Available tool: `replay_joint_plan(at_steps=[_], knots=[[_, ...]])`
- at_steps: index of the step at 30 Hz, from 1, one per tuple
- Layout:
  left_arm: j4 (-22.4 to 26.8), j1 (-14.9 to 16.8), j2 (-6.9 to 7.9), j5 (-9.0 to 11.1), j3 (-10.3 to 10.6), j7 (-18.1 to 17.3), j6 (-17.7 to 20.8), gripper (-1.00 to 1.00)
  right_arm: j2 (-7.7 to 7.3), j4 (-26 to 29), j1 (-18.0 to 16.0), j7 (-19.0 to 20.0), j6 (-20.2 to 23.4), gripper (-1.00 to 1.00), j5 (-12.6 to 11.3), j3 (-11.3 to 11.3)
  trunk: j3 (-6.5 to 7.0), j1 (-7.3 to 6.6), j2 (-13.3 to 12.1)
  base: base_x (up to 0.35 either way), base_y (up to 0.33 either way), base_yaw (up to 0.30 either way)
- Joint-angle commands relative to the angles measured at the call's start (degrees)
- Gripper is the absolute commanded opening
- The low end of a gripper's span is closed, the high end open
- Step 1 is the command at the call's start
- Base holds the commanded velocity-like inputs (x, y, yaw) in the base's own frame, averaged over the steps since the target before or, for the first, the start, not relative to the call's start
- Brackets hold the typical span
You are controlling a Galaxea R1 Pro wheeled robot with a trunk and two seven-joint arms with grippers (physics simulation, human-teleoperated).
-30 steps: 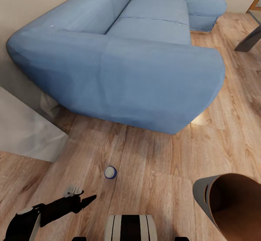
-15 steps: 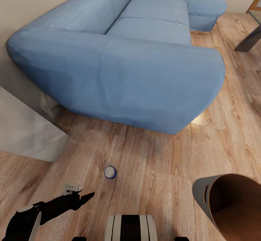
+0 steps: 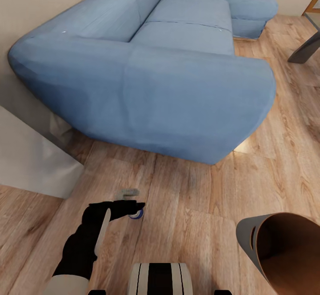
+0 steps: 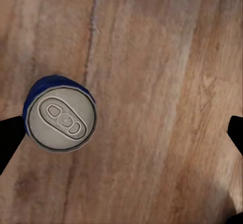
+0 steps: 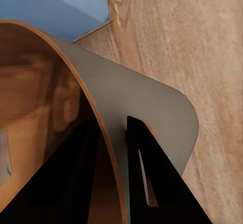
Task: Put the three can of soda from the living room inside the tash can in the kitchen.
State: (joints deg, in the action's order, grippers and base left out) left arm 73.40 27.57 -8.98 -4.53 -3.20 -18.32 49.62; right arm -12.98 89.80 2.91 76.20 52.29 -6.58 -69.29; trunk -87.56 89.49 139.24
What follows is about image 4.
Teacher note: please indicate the can of soda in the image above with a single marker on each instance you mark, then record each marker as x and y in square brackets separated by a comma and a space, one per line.
[59, 114]

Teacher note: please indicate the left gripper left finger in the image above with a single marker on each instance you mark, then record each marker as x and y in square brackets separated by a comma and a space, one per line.
[12, 132]

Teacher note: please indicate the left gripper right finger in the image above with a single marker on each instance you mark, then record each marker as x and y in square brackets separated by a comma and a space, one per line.
[235, 132]

